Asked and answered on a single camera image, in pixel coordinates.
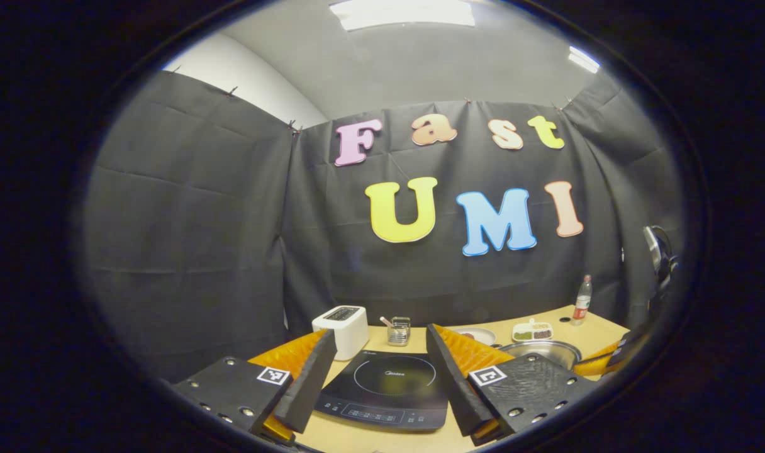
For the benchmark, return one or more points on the black induction cooktop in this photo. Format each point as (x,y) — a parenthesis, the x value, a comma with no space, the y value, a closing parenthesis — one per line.
(389,390)

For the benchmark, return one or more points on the white toaster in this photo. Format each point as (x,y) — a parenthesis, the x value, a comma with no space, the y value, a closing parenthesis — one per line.
(345,330)

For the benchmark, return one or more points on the white divided bean tray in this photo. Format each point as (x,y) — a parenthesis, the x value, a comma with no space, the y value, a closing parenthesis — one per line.
(532,332)

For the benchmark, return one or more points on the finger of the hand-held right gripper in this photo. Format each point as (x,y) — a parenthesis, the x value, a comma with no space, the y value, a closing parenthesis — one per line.
(599,363)

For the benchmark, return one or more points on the white plate with meat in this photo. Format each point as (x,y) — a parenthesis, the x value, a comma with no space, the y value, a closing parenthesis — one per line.
(480,335)

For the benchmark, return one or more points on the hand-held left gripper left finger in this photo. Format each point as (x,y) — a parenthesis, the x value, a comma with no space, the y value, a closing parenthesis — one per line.
(313,377)

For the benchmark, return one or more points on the large ceiling light panel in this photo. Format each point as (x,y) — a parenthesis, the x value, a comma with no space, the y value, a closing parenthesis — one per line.
(401,12)

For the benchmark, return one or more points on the small ceiling light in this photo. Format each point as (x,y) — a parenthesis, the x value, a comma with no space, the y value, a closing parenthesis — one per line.
(584,59)

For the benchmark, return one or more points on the clear plastic water bottle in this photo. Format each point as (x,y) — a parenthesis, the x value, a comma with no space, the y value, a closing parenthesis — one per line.
(582,305)

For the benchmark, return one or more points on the steel pot with soybeans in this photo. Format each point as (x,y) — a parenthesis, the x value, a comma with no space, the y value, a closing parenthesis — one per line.
(543,352)

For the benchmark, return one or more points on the pink striped straw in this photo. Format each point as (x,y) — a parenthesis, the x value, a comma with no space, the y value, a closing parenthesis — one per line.
(387,321)

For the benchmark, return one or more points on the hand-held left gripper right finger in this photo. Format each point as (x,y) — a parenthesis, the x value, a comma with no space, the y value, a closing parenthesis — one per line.
(452,384)

